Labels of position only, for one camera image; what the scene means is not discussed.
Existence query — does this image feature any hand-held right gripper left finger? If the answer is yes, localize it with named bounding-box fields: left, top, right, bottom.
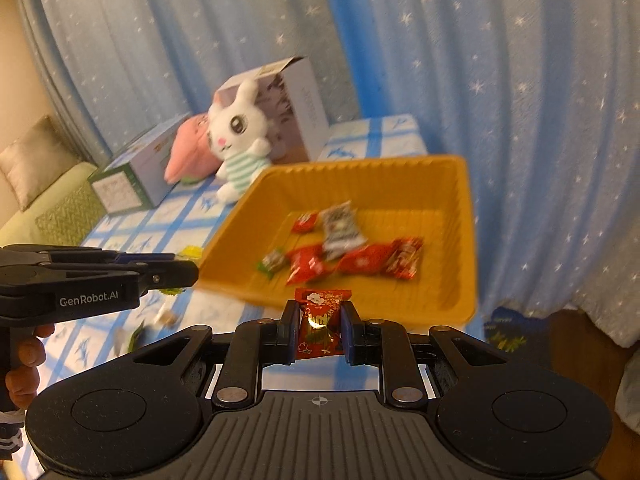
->
left=131, top=299, right=301, bottom=407

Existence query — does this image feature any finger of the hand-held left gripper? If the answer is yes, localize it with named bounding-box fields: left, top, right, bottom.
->
left=136, top=259, right=200, bottom=296
left=47, top=249, right=177, bottom=266

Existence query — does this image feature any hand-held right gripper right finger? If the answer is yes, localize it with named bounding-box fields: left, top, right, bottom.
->
left=342, top=304, right=503, bottom=407

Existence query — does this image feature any red gold snack packet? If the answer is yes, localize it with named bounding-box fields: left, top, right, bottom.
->
left=294, top=287, right=354, bottom=360

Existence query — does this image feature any red snowflake snack packet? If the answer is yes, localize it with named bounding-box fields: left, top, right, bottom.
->
left=336, top=241, right=401, bottom=276

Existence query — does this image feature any red striped snack packet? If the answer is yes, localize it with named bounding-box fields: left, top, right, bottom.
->
left=382, top=237, right=425, bottom=281

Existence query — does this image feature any grey silver snack packet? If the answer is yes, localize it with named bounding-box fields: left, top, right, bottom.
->
left=320, top=201, right=366, bottom=260

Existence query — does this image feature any small red snack packet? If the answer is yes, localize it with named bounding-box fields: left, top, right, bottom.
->
left=292, top=212, right=321, bottom=234

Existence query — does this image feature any orange plastic tray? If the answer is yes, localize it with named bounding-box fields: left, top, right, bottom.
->
left=195, top=155, right=478, bottom=327

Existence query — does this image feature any person's left hand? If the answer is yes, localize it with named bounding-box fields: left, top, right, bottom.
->
left=6, top=324, right=55, bottom=411

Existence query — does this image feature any green zigzag cushion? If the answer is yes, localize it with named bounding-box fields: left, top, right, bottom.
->
left=35, top=184, right=104, bottom=247

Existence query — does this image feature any light green sofa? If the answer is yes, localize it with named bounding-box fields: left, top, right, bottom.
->
left=0, top=161, right=107, bottom=250

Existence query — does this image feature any flat white green-ended box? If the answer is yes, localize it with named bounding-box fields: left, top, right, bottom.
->
left=89, top=112, right=194, bottom=217

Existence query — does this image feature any pink plush toy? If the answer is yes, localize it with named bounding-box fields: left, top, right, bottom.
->
left=164, top=114, right=222, bottom=187

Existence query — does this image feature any tan pillow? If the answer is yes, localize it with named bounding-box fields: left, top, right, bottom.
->
left=0, top=114, right=77, bottom=212

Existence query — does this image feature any dark blue printed bag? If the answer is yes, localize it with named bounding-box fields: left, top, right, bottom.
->
left=482, top=305, right=529, bottom=357

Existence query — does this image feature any white bunny plush toy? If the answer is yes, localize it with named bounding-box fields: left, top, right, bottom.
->
left=207, top=79, right=274, bottom=204

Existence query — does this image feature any tall white cardboard box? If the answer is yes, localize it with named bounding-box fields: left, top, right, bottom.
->
left=214, top=56, right=331, bottom=166

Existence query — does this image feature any pale blue star-print curtain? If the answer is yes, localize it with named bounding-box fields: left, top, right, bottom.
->
left=12, top=0, right=362, bottom=161

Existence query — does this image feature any bright blue star-print curtain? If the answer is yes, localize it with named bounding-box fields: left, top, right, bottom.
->
left=312, top=0, right=640, bottom=350

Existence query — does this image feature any grey cloth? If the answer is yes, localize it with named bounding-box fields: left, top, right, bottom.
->
left=614, top=359, right=640, bottom=437

